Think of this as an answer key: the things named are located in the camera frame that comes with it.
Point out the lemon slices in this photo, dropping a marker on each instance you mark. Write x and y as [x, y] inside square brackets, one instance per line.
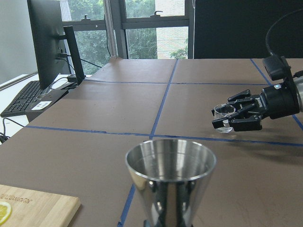
[5, 211]

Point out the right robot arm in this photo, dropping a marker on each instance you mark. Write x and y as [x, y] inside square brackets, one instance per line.
[245, 110]

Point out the small glass beaker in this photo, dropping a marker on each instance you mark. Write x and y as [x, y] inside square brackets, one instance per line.
[222, 112]

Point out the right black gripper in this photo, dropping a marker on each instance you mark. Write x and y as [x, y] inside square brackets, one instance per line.
[275, 101]

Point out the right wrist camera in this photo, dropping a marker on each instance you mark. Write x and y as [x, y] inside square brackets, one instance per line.
[277, 67]

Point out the black desktop box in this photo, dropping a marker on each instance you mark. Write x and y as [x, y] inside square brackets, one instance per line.
[43, 102]

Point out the black keyboard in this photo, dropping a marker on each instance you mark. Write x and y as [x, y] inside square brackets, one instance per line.
[29, 95]

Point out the steel jigger measuring cup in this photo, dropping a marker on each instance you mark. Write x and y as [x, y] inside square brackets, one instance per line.
[171, 176]

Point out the black computer monitor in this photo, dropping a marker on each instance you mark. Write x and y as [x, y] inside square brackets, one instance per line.
[49, 34]

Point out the wooden cutting board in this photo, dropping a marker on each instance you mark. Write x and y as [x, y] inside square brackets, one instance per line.
[31, 208]

